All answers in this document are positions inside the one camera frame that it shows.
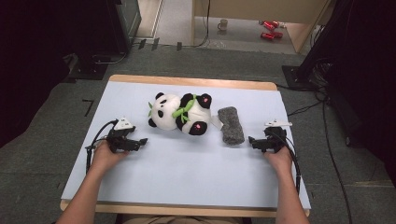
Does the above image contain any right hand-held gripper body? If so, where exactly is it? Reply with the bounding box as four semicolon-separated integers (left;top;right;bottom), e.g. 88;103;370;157
261;119;293;154

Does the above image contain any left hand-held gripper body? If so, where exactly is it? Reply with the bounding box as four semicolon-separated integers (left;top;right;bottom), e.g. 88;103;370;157
106;117;138;154

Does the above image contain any grey fuzzy cloth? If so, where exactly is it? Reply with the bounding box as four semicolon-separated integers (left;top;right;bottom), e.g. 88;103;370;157
217;105;246;146

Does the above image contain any panda plush toy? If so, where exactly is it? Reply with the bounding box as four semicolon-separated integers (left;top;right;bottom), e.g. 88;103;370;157
147;91;224;136

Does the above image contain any person's right hand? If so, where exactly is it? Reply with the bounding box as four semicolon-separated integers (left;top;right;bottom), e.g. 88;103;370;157
263;145;293;175

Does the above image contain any person's left hand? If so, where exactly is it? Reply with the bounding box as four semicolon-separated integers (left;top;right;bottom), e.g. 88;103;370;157
90;141;130;175

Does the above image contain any black stand base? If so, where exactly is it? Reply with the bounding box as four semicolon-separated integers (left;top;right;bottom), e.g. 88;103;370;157
66;54;110;81

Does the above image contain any wooden table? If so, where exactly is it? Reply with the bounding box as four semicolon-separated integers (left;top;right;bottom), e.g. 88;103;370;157
59;74;311;218

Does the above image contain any black metal stand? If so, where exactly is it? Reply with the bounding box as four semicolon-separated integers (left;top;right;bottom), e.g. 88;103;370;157
281;0;354;91

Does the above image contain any dark curtain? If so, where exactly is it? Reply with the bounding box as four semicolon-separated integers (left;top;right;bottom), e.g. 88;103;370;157
326;0;396;188
0;0;110;149

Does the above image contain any black cabinet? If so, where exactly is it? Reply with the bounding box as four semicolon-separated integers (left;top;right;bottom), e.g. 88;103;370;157
106;0;143;54

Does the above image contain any light wooden cabinet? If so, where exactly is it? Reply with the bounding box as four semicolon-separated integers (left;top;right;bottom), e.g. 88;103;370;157
191;0;331;54

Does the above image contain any left hand-held gripper cable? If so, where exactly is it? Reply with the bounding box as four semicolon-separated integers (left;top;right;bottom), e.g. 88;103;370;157
84;119;120;175

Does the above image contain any hand-held gripper cable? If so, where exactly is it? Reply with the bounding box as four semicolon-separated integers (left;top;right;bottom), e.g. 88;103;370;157
270;129;303;195
84;119;120;175

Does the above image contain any right hand-held gripper cable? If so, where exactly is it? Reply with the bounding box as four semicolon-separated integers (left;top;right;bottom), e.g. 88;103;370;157
270;129;303;195

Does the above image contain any black floor cable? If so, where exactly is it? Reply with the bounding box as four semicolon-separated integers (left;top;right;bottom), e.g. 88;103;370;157
286;100;325;118
321;101;353;224

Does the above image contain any black coiled cable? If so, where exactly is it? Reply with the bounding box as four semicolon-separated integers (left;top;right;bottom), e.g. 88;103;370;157
92;50;129;65

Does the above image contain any black hanging cable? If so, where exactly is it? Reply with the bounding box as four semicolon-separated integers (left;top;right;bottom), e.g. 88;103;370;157
183;0;211;49

